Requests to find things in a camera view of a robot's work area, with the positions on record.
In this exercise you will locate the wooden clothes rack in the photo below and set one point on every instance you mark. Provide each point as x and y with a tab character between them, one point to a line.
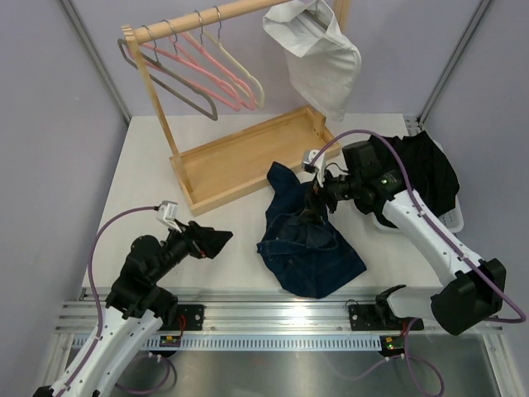
220	171

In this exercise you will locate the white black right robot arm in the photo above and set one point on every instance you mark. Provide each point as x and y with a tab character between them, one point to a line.
470	286

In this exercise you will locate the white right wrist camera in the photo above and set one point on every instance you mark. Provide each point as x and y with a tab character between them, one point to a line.
314	162

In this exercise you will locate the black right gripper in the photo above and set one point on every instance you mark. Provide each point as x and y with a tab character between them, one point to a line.
314	202

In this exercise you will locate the grey hanger with white garment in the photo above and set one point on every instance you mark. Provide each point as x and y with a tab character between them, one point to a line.
313	15

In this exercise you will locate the wooden hanger with blue garment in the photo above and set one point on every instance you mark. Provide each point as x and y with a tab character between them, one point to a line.
259	99

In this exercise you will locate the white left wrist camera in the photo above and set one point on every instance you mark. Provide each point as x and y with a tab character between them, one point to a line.
167	214

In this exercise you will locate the white plastic basket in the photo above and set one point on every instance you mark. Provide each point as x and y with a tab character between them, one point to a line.
450	219

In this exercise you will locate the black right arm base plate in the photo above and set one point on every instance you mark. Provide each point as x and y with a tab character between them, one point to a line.
373	317

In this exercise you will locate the pink hanger with black garment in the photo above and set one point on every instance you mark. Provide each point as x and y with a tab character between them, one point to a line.
239	83

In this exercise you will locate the white slotted cable duct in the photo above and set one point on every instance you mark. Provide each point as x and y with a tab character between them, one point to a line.
266	343

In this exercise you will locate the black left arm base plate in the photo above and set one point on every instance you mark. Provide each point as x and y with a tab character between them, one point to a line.
190	317

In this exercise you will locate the dark blue garment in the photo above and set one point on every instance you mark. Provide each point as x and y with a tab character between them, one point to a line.
308	259

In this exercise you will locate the white garment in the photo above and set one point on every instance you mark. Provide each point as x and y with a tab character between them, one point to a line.
322	65

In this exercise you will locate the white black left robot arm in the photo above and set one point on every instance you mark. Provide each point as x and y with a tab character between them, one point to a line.
134	310

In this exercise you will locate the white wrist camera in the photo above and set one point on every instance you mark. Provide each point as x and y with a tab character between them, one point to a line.
167	214
314	162

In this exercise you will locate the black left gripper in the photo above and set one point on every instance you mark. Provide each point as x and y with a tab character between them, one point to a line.
204	241

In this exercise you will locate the black garment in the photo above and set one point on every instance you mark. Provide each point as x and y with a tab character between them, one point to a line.
421	169

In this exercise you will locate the aluminium mounting rail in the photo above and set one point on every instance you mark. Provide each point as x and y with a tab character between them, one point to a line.
246	313

